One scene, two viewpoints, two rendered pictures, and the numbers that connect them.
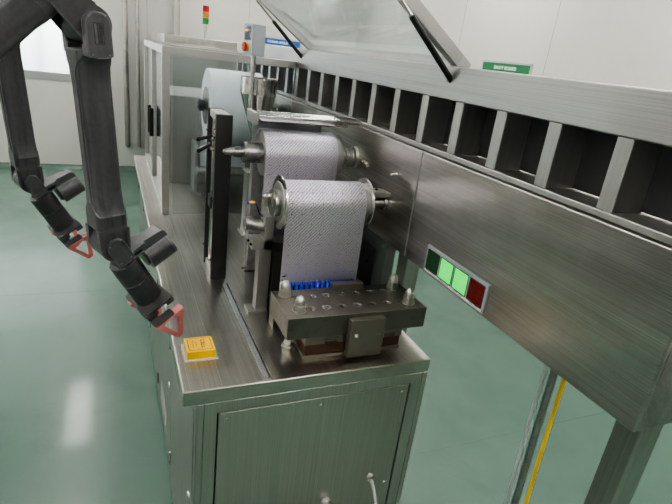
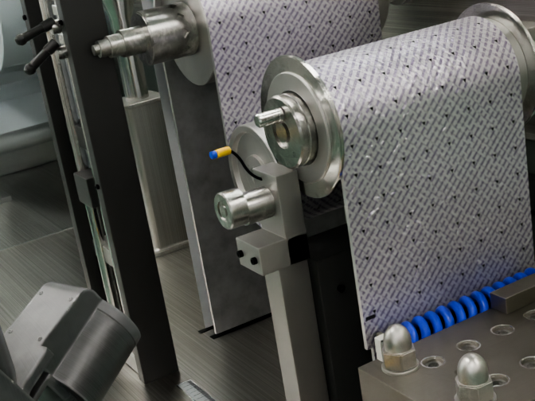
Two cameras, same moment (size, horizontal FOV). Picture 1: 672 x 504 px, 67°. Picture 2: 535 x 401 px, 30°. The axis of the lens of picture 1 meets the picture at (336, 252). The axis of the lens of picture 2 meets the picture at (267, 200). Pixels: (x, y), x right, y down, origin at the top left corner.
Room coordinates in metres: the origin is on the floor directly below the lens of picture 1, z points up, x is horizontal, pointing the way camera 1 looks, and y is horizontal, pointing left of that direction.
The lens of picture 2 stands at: (0.40, 0.26, 1.50)
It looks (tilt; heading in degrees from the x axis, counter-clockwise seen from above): 18 degrees down; 358
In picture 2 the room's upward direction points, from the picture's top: 9 degrees counter-clockwise
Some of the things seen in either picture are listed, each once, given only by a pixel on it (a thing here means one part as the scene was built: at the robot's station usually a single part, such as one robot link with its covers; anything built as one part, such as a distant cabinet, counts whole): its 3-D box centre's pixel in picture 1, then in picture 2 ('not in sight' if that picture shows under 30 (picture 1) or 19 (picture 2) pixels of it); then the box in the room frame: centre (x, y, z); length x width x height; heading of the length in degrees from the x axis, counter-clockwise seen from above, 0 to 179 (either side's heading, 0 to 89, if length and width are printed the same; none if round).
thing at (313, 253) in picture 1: (322, 255); (445, 231); (1.36, 0.04, 1.11); 0.23 x 0.01 x 0.18; 115
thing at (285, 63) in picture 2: (279, 202); (300, 127); (1.36, 0.17, 1.25); 0.15 x 0.01 x 0.15; 25
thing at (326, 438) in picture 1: (222, 307); not in sight; (2.24, 0.52, 0.43); 2.52 x 0.64 x 0.86; 25
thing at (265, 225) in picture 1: (258, 264); (281, 307); (1.38, 0.22, 1.05); 0.06 x 0.05 x 0.31; 115
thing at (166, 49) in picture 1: (204, 118); not in sight; (2.79, 0.79, 1.25); 1.19 x 0.57 x 0.70; 25
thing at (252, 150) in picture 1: (252, 152); (164, 33); (1.58, 0.30, 1.33); 0.06 x 0.06 x 0.06; 25
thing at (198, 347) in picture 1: (199, 347); not in sight; (1.12, 0.31, 0.91); 0.07 x 0.07 x 0.02; 25
